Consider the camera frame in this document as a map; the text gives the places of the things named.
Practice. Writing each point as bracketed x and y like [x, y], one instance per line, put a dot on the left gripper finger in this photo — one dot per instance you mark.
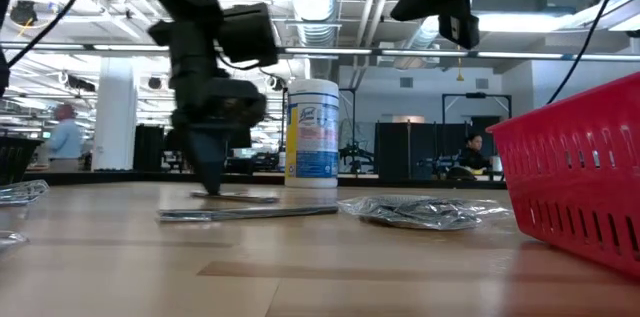
[216, 152]
[200, 152]

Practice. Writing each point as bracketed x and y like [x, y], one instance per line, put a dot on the black comb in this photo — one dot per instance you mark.
[240, 214]

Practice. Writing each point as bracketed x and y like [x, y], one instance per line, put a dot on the clear plastic bag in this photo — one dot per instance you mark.
[22, 193]

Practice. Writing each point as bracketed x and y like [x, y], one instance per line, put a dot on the round black item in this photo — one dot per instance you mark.
[425, 214]

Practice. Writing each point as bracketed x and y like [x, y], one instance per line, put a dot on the red plastic basket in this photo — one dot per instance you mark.
[575, 167]

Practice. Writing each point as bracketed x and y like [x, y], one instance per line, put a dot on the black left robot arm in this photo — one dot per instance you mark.
[185, 2]

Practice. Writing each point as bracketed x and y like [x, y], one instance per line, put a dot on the black computer monitor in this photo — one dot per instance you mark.
[243, 139]

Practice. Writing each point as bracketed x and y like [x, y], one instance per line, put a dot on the long ceiling light strip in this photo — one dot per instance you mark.
[350, 51]

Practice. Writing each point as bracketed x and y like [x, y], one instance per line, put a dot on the disinfecting wipes canister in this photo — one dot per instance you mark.
[312, 132]

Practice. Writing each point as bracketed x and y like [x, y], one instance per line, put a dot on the white pillar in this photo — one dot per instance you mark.
[115, 117]

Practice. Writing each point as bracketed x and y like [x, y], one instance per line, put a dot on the person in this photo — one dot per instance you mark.
[65, 139]
[472, 157]

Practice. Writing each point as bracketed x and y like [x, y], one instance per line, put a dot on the black plastic basket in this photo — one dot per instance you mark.
[15, 162]

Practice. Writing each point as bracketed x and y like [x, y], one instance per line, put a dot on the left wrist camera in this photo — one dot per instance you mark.
[247, 34]

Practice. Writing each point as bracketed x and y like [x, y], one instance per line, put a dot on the silver ventilation duct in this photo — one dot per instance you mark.
[315, 2]

